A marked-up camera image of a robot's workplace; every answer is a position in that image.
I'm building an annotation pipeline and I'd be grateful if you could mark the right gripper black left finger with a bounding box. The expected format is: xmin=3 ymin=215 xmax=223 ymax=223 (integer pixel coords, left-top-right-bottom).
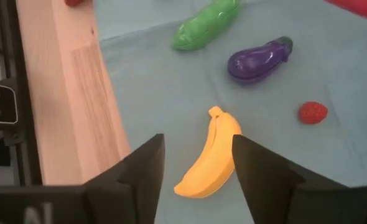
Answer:
xmin=85 ymin=133 xmax=165 ymax=224

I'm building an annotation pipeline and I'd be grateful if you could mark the yellow toy banana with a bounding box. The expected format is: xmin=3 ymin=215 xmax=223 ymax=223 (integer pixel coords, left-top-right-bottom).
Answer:
xmin=174 ymin=105 xmax=243 ymax=199

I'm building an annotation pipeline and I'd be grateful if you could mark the small red toy strawberry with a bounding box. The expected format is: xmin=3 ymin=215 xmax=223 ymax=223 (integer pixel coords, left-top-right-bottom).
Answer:
xmin=297 ymin=101 xmax=329 ymax=125

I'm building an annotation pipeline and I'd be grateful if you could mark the red cloth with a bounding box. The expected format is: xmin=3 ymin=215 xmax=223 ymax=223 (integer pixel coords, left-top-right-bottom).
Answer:
xmin=325 ymin=0 xmax=367 ymax=24

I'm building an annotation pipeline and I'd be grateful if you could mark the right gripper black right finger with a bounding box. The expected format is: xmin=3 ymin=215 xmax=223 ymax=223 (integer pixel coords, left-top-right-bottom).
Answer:
xmin=232 ymin=134 xmax=366 ymax=224

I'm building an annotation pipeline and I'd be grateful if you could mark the light blue cloth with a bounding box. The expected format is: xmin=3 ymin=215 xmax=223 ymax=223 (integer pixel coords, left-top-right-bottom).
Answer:
xmin=93 ymin=0 xmax=367 ymax=224

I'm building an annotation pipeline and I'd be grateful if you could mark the black metal bracket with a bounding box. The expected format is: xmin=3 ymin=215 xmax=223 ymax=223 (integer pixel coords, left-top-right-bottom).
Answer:
xmin=0 ymin=80 xmax=19 ymax=125

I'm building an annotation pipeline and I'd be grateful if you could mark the purple toy eggplant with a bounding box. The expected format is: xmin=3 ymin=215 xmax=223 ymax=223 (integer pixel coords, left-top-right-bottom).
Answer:
xmin=226 ymin=36 xmax=294 ymax=85

